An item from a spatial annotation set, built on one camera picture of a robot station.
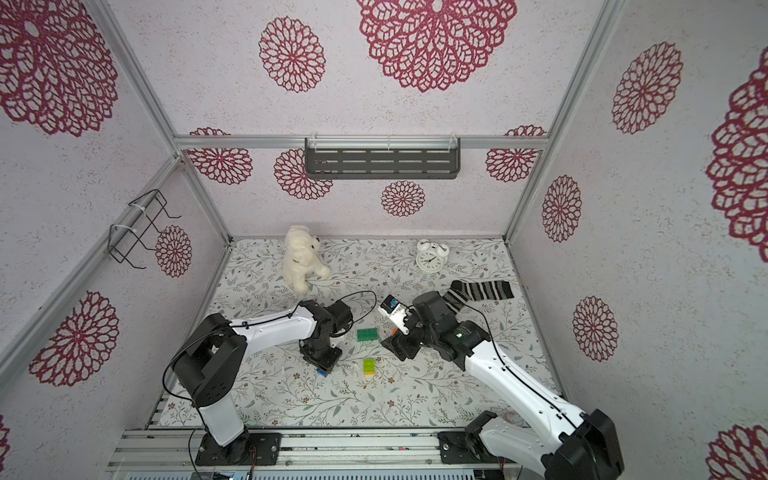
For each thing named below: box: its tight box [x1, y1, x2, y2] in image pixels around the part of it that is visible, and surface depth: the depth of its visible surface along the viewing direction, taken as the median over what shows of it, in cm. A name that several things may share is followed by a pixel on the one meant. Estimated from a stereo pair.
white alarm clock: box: [415, 239, 450, 274], surface depth 105 cm
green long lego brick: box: [357, 328, 379, 342], surface depth 94 cm
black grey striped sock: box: [442, 280, 514, 313], surface depth 107 cm
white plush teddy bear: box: [283, 225, 330, 295], surface depth 97 cm
